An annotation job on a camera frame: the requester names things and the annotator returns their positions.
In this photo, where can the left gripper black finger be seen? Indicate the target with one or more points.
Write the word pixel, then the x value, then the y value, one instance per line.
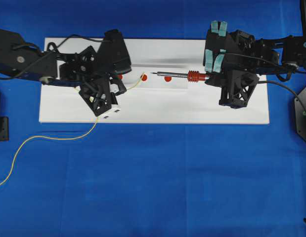
pixel 112 55
pixel 116 85

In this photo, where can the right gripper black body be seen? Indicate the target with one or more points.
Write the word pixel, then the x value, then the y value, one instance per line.
pixel 238 46

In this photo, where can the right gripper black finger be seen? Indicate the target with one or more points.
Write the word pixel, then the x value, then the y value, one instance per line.
pixel 213 64
pixel 218 28

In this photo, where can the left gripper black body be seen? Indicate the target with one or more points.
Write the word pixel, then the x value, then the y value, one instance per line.
pixel 83 68

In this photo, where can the red handled soldering iron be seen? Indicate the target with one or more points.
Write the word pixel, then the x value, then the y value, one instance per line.
pixel 191 76

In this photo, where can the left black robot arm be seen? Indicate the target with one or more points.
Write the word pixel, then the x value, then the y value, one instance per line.
pixel 24 60

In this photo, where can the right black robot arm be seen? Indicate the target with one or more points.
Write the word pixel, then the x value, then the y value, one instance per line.
pixel 281 57

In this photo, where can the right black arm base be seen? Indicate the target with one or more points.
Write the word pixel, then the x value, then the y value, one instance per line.
pixel 300 115

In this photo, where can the red dot mark right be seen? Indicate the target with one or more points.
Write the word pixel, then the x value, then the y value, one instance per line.
pixel 167 78

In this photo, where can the white work board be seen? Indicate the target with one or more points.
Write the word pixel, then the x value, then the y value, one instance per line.
pixel 155 100

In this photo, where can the blue table cloth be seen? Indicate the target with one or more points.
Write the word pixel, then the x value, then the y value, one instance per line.
pixel 149 180

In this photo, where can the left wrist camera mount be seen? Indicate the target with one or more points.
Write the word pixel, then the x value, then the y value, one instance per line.
pixel 96 93

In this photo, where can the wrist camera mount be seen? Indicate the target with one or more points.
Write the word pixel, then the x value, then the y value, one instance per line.
pixel 96 93
pixel 238 88

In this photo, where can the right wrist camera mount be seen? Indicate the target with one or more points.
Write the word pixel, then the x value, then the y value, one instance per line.
pixel 238 88

